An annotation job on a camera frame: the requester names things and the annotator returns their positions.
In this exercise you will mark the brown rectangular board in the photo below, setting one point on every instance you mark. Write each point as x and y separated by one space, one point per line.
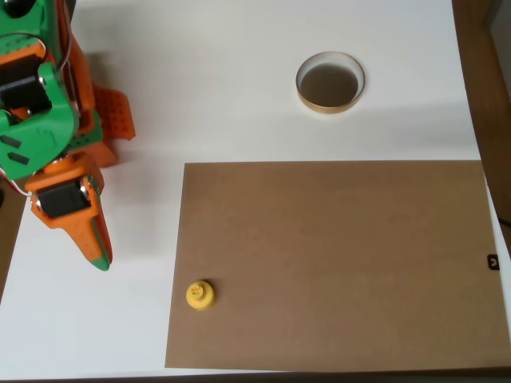
331 263

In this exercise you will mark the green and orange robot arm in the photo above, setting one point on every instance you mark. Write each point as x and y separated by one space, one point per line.
40 131

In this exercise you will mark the small yellow plastic piece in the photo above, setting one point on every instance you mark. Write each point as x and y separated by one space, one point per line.
200 297

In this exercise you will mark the small black tag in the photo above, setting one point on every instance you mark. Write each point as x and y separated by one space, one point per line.
493 262

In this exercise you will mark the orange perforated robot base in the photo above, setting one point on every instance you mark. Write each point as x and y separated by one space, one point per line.
116 111

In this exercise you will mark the round gold-rimmed dish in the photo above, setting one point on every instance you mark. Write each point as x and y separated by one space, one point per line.
329 85

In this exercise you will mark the large white sheet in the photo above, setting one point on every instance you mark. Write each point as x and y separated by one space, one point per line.
239 80

